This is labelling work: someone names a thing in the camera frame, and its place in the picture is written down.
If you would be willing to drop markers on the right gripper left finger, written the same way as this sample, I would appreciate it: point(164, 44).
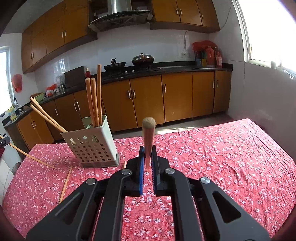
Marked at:
point(94, 211)

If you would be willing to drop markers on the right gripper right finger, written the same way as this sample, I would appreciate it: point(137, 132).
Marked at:
point(201, 209)

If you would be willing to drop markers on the lower wooden kitchen cabinets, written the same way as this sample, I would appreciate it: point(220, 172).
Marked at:
point(166, 97)

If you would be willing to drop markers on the yellow detergent bottle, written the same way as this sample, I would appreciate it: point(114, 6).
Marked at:
point(12, 113)

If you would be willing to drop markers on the left window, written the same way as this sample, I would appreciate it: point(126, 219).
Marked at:
point(7, 95)

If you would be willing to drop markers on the window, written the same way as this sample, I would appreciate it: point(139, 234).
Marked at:
point(7, 95)
point(268, 34)

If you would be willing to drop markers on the green basin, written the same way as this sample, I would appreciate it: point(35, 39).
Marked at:
point(39, 96)

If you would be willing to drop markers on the red floral tablecloth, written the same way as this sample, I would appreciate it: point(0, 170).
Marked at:
point(243, 160)

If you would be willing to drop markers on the red white packages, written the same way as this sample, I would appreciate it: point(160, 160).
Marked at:
point(50, 91)

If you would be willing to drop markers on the perforated green utensil holder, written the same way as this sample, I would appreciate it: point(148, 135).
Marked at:
point(93, 147)

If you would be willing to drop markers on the dark cutting board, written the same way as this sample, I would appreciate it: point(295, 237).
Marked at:
point(74, 77)

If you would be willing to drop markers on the small red bottle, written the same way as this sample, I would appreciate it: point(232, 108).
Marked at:
point(87, 73)

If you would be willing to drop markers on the gas stove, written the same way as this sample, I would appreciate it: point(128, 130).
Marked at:
point(130, 70)

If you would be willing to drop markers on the red oil bottle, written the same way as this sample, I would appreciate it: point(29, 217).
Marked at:
point(210, 56)

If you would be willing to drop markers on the red condiment bottle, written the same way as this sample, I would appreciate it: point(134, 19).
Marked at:
point(218, 57)

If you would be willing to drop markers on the black wok with lid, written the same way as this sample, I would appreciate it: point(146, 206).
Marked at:
point(143, 60)

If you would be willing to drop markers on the white cup on sill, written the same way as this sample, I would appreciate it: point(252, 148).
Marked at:
point(273, 65)

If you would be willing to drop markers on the steel range hood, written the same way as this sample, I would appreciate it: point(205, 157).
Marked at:
point(107, 15)

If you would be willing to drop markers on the red bag on counter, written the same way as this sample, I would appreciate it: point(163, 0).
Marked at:
point(203, 45)

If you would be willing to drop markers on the right window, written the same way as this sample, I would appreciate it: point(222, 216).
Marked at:
point(268, 34)

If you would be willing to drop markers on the red plastic bag on wall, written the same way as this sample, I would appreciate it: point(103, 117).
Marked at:
point(17, 82)

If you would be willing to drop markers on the upper wooden wall cabinets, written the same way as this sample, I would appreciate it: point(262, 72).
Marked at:
point(70, 24)

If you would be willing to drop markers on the black wok with handle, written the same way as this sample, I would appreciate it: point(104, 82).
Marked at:
point(115, 67)

